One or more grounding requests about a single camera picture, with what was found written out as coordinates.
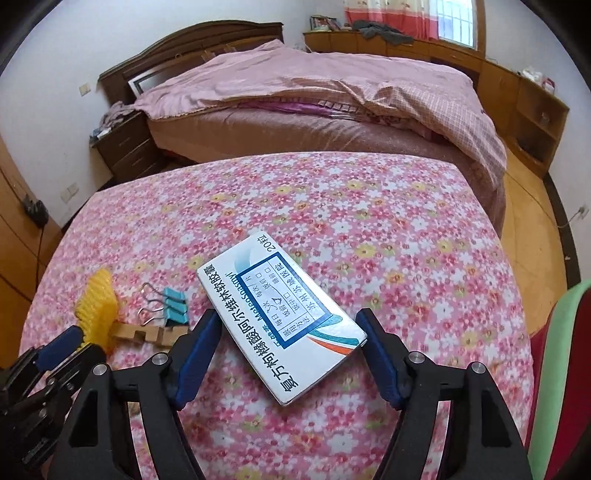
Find long wooden cabinet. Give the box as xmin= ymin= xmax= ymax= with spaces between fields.
xmin=303 ymin=30 xmax=570 ymax=178

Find pink quilt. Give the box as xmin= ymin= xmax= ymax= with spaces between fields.
xmin=134 ymin=39 xmax=508 ymax=185

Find pile of pale clothes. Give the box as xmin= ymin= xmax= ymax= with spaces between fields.
xmin=91 ymin=102 xmax=139 ymax=139

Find dark wooden headboard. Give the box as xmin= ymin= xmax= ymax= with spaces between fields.
xmin=99 ymin=21 xmax=283 ymax=109

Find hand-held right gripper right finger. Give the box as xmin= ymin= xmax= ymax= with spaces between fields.
xmin=355 ymin=308 xmax=529 ymax=480

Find bed with brown sheet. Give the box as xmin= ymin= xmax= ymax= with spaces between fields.
xmin=147 ymin=102 xmax=506 ymax=232

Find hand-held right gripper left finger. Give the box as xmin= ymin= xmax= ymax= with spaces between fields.
xmin=51 ymin=308 xmax=225 ymax=480

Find white and red packets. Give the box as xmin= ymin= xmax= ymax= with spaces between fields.
xmin=522 ymin=67 xmax=555 ymax=90

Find dark wooden nightstand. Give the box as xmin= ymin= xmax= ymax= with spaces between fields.
xmin=90 ymin=111 xmax=160 ymax=183

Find pink floral table cloth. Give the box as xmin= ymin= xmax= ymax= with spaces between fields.
xmin=21 ymin=151 xmax=536 ymax=480

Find light wooden wardrobe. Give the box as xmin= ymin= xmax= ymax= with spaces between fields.
xmin=0 ymin=134 xmax=63 ymax=333

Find white medicine box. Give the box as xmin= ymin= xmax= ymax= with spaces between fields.
xmin=197 ymin=231 xmax=369 ymax=407

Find window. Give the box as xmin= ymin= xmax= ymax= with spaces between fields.
xmin=429 ymin=0 xmax=485 ymax=47

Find dark grey clothes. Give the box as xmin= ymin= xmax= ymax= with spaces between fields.
xmin=359 ymin=21 xmax=414 ymax=45

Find blue binder clip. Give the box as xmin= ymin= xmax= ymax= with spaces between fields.
xmin=148 ymin=290 xmax=190 ymax=326
xmin=139 ymin=282 xmax=182 ymax=325

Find black power strip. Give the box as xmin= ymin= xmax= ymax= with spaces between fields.
xmin=23 ymin=194 xmax=49 ymax=226

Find green and red plastic bucket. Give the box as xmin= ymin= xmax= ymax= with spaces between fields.
xmin=526 ymin=281 xmax=591 ymax=480

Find red patterned curtain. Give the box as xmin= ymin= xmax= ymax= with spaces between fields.
xmin=344 ymin=0 xmax=435 ymax=40

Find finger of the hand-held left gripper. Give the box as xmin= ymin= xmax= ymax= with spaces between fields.
xmin=0 ymin=325 xmax=84 ymax=398
xmin=28 ymin=344 xmax=110 ymax=407

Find yellow foam net sleeve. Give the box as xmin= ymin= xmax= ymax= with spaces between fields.
xmin=75 ymin=269 xmax=118 ymax=356

